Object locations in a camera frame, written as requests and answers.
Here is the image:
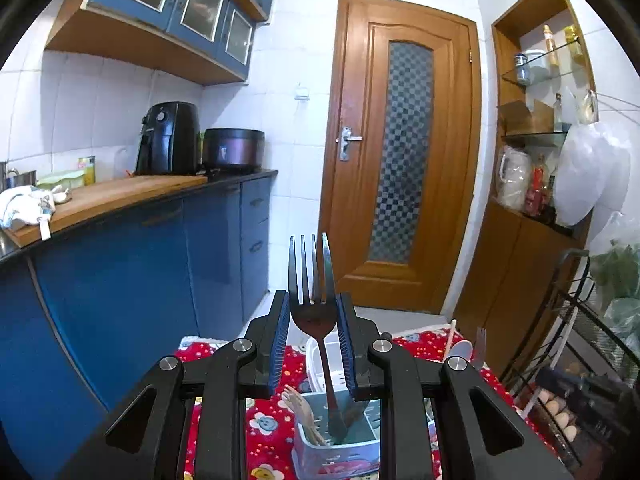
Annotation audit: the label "black air fryer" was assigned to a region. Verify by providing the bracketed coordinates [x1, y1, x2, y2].
[135, 101, 201, 176]

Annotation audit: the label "metal door handle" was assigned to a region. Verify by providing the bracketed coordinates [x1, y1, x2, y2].
[339, 127, 363, 162]

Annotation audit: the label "white plastic bag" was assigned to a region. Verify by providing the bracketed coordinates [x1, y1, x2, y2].
[552, 122, 634, 227]

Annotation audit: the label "leafy green vegetables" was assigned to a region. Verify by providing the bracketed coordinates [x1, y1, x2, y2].
[590, 245, 640, 347]

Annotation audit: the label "grey-blue utensil holder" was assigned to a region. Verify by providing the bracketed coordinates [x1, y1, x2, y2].
[292, 390, 382, 480]

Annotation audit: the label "wooden cutting board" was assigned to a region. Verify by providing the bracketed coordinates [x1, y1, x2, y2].
[2, 174, 209, 248]

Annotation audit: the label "red labelled bottle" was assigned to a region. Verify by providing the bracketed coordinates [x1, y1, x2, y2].
[524, 155, 551, 216]

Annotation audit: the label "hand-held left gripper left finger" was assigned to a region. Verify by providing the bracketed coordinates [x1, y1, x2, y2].
[57, 290, 292, 480]

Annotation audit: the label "cardboard box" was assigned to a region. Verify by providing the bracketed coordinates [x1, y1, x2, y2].
[499, 100, 555, 135]

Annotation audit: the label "white printed cloth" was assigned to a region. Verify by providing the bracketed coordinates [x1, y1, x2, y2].
[0, 185, 71, 229]

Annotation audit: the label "green container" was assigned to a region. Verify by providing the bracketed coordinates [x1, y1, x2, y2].
[37, 169, 86, 191]

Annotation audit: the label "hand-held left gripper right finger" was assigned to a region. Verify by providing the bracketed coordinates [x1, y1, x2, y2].
[335, 292, 576, 480]

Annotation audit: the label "glass shelf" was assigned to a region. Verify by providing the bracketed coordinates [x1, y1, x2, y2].
[501, 125, 571, 147]
[501, 42, 586, 86]

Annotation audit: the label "black metal rack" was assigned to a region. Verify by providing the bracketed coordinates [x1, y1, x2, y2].
[500, 247, 640, 480]

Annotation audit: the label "yellow oil bottle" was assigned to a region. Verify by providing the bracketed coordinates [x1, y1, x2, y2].
[565, 25, 584, 59]

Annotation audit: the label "silver metal fork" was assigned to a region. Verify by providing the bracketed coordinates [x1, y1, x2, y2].
[288, 232, 351, 446]

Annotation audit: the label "pile of eggs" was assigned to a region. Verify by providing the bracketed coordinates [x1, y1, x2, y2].
[542, 392, 581, 442]

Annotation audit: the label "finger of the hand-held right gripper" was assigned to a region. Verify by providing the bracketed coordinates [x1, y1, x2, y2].
[537, 367, 581, 396]

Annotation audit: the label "orange capped bottle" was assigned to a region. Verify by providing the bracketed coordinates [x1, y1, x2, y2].
[544, 25, 560, 69]

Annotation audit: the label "blue base cabinet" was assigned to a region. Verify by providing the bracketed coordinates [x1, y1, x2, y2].
[0, 169, 279, 480]

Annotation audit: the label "white wrapped kettle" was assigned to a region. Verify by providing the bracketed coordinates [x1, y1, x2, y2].
[496, 146, 532, 211]

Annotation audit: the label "clear plastic bag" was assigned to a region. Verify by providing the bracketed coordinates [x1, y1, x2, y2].
[595, 210, 640, 261]

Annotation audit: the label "white plastic basket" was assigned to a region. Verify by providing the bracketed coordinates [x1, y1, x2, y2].
[305, 336, 351, 393]

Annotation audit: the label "dark rice cooker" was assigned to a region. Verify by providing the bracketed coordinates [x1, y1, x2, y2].
[202, 128, 266, 170]

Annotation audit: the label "blue glass-door wall cabinet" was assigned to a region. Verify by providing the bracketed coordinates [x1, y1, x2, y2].
[45, 0, 269, 86]

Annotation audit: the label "red floral tablecloth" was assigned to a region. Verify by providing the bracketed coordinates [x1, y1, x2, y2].
[175, 327, 557, 480]

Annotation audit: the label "white ceramic spoon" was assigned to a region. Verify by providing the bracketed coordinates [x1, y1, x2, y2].
[442, 340, 474, 365]

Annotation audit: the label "wooden door with glass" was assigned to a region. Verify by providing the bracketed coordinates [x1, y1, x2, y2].
[317, 0, 482, 315]

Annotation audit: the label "steel pot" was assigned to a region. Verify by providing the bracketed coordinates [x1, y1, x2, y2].
[0, 160, 39, 192]

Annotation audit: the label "wooden spoon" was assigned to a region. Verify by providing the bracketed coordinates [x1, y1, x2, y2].
[281, 385, 326, 447]

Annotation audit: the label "wooden shelf cabinet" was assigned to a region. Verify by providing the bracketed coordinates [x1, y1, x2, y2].
[452, 0, 601, 377]

